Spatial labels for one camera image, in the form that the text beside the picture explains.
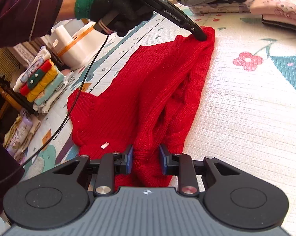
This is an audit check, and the red knit sweater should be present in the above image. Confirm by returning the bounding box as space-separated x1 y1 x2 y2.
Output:
67 27 215 187

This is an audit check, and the left forearm maroon sleeve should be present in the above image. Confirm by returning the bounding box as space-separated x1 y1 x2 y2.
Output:
0 0 119 50

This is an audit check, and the pastel clothes pile on floor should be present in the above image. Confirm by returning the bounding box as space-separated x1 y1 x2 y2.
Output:
3 108 41 164

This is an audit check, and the colourful folded clothes stack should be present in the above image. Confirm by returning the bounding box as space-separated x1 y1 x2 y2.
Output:
13 46 74 115

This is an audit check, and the black gloved left hand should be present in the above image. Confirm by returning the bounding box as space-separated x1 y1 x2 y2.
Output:
88 0 153 37

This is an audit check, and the pink folded bunny sweatshirt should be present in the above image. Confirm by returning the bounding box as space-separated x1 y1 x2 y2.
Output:
250 0 296 26

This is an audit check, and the cartoon animal play mat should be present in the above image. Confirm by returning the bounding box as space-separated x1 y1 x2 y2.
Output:
25 7 296 235

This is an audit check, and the white orange storage box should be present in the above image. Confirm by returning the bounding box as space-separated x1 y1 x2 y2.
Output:
48 19 106 70

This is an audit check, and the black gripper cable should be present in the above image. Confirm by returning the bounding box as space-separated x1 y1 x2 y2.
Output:
0 35 110 190

